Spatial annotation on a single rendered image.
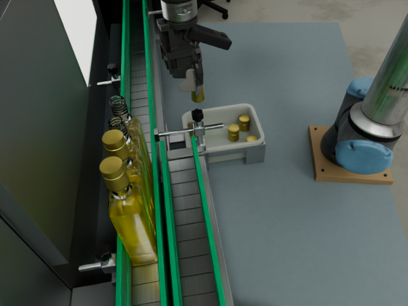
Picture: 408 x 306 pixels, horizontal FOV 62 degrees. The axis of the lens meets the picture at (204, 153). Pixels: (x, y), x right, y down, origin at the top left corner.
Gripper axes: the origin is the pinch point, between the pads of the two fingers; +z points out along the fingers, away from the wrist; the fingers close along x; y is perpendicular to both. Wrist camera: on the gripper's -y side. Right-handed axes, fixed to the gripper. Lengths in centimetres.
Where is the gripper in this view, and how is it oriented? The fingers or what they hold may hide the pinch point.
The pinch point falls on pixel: (197, 88)
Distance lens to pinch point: 90.9
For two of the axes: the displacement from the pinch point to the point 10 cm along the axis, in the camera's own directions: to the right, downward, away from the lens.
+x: 3.4, 6.9, -6.4
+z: 0.6, 6.6, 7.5
